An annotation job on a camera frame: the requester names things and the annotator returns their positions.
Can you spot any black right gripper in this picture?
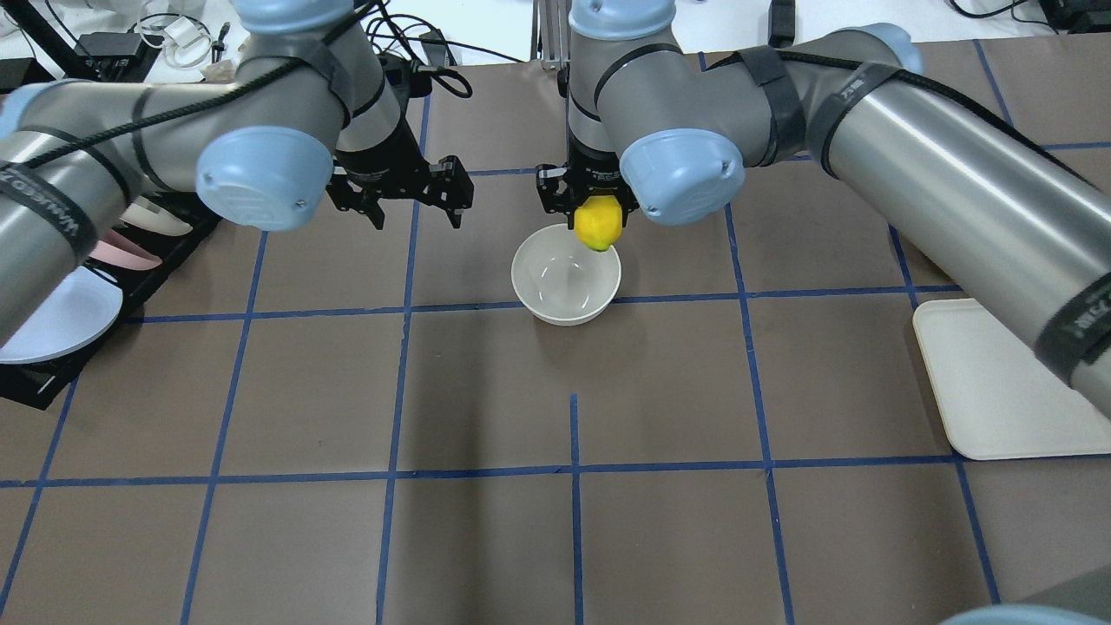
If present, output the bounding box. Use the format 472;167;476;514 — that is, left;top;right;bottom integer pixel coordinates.
536;143;640;230

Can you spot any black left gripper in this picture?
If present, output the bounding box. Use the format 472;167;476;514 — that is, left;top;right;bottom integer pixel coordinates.
328;117;476;231

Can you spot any yellow lemon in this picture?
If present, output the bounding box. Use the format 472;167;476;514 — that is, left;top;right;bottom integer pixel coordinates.
572;195;624;253

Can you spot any white ceramic bowl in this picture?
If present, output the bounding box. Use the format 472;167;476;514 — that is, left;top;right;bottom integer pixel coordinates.
510;224;623;326

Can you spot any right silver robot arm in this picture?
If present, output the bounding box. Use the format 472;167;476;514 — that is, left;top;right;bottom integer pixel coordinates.
567;1;1110;409

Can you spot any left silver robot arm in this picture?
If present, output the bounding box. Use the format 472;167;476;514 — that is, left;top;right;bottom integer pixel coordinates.
3;1;476;340

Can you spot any cream plate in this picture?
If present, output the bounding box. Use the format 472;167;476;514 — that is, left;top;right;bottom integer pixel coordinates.
120;195;192;236

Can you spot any pink plate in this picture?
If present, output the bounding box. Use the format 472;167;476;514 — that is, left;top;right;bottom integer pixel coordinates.
89;229;163;272

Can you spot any blue plate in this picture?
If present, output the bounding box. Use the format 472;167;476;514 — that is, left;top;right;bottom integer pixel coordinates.
1;266;123;365

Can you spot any black dish rack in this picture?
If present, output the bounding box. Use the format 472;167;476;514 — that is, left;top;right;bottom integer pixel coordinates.
1;194;221;409

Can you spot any white rectangular tray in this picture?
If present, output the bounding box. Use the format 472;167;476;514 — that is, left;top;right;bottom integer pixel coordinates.
912;299;1110;460

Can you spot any aluminium frame post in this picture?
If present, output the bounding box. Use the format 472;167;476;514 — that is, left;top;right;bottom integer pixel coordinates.
531;1;572;71

